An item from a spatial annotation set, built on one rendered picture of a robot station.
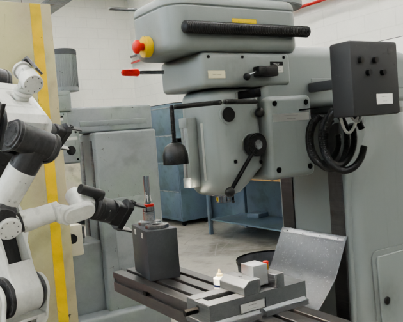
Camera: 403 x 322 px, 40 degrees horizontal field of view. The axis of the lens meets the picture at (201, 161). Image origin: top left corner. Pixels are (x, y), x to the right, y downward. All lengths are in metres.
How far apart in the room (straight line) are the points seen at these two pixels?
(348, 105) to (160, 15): 0.58
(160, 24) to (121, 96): 9.98
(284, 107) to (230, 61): 0.24
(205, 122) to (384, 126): 0.65
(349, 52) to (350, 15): 5.43
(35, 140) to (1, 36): 1.62
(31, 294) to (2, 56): 1.63
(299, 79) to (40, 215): 0.94
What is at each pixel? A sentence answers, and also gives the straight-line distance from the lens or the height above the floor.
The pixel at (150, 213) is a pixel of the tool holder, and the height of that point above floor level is 1.20.
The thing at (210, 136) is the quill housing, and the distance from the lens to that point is 1.64.
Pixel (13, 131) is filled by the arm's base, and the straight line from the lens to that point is 1.74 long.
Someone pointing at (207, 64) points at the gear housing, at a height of 1.69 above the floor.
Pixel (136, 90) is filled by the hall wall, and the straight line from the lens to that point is 11.62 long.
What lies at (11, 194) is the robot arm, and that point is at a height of 1.36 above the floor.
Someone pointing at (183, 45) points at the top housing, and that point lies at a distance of 1.56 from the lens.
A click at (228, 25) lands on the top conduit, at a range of 1.60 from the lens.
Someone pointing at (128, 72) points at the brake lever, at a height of 1.70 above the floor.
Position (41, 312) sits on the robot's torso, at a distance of 2.13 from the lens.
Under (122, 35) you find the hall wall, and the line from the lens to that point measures 11.76.
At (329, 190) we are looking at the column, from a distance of 1.92.
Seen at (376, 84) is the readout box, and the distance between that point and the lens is 1.67.
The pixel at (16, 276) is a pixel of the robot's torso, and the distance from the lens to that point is 2.02.
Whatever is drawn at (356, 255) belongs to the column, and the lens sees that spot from 1.92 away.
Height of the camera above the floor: 1.51
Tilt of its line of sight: 3 degrees down
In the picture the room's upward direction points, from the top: 4 degrees counter-clockwise
